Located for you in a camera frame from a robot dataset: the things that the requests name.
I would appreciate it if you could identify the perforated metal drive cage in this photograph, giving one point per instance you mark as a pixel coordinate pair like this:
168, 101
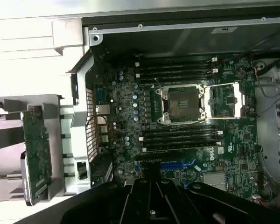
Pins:
270, 116

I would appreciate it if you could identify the CPU socket with metal frame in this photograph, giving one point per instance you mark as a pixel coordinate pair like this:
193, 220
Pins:
182, 102

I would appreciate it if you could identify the grey parts rack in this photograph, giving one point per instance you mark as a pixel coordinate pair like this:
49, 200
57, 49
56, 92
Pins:
53, 121

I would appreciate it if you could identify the blue expansion slot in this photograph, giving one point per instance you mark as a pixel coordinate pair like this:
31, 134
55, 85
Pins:
172, 166

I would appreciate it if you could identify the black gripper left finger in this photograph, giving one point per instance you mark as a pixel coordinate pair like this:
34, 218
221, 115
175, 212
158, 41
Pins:
102, 205

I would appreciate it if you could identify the green GPU card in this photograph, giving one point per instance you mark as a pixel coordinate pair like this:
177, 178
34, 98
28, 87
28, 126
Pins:
36, 149

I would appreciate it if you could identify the silver rear port block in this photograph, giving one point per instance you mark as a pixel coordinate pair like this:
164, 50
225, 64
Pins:
103, 109

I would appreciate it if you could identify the black expansion slot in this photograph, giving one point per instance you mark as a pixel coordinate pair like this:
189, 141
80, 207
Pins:
165, 156

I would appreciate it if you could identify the silver open PC case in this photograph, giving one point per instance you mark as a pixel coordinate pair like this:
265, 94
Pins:
80, 140

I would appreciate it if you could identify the thin metal locking lever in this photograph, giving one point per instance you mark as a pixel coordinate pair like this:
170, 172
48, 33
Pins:
228, 118

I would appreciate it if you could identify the silver finned chipset heatsink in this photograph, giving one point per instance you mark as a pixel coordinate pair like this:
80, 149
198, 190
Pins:
214, 179

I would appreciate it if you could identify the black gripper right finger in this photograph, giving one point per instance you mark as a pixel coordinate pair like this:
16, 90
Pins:
200, 205

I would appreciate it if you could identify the grey label on case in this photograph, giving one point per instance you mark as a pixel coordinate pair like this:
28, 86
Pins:
224, 30

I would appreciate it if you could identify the black RAM slot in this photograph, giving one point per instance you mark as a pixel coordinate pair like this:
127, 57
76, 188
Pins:
182, 131
179, 137
175, 78
179, 149
177, 72
177, 61
177, 67
182, 142

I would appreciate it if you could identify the green motherboard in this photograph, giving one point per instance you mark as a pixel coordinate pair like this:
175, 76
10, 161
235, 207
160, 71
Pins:
242, 144

